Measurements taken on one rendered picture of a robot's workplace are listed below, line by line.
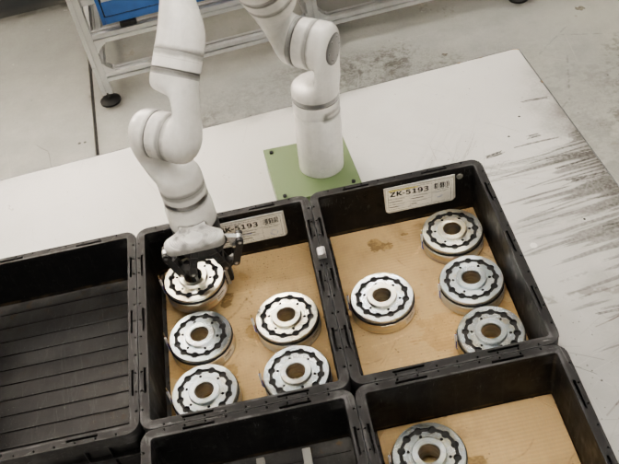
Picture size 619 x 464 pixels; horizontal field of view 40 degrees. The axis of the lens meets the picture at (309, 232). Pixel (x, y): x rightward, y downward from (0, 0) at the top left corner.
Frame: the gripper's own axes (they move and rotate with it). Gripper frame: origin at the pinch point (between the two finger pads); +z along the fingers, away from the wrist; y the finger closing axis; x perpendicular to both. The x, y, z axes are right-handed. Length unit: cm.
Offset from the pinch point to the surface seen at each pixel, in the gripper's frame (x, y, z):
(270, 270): -2.4, -9.5, 4.1
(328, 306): 16.3, -17.6, -5.9
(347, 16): -186, -53, 75
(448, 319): 16.3, -35.9, 4.2
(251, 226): -7.2, -8.0, -2.4
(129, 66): -181, 32, 73
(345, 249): -3.3, -23.1, 4.2
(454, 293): 13.6, -37.7, 1.2
